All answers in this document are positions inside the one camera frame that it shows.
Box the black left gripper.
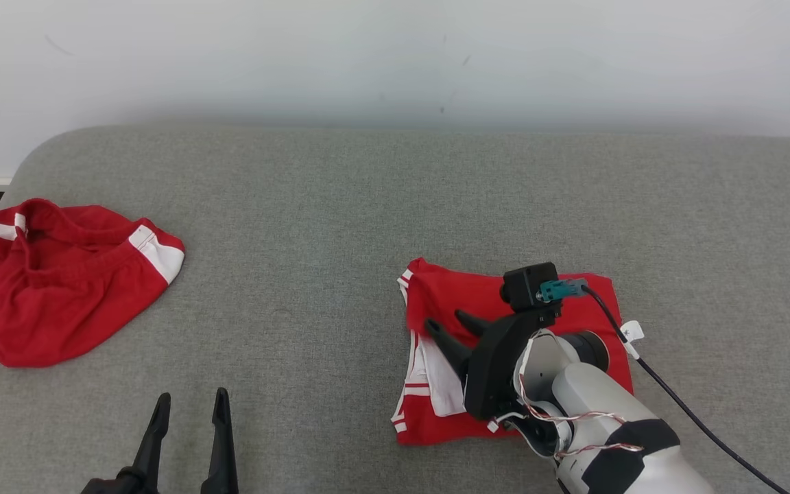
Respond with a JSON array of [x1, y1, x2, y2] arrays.
[[80, 388, 239, 494]]

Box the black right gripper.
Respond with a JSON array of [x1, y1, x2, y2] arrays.
[[424, 305, 564, 421]]

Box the red jersey with white tee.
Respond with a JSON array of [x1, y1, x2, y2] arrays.
[[390, 257, 645, 447]]

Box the red shorts with white bands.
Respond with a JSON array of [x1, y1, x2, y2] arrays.
[[0, 198, 185, 368]]

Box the teal right camera connector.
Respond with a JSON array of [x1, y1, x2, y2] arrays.
[[538, 278, 589, 303]]

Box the red white thin wires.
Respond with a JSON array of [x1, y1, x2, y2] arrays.
[[488, 329, 644, 460]]

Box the black right camera cable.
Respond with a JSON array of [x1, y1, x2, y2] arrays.
[[580, 285, 790, 494]]

